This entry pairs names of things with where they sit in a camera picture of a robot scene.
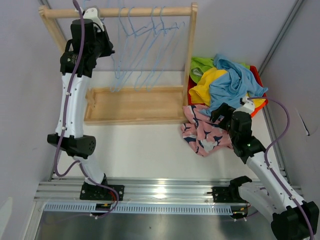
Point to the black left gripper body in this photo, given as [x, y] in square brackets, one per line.
[102, 46]

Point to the blue hanger of green shorts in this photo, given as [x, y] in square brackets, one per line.
[166, 51]

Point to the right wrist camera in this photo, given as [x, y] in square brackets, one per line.
[247, 106]

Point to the wooden clothes rack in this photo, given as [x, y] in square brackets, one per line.
[161, 105]

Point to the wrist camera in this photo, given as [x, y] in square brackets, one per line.
[247, 106]
[93, 14]

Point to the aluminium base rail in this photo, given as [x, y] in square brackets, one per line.
[186, 191]

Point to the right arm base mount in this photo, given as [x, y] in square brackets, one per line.
[225, 194]

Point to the green shorts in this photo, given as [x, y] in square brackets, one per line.
[200, 65]

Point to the pink patterned shorts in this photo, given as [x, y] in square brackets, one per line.
[203, 136]

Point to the blue hanger of pink shorts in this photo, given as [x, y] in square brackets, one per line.
[123, 39]

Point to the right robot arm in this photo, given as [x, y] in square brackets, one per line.
[290, 216]

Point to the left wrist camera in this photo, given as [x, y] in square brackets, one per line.
[93, 14]

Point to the yellow shorts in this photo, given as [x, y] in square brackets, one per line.
[205, 87]

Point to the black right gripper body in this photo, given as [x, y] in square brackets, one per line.
[225, 124]

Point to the slotted cable duct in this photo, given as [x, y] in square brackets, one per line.
[135, 208]

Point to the blue hanger of yellow shorts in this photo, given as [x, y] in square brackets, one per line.
[151, 56]

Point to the light blue shorts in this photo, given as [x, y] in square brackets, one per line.
[231, 95]

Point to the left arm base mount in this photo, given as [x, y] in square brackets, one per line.
[97, 193]

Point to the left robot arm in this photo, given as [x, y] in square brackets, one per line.
[89, 42]

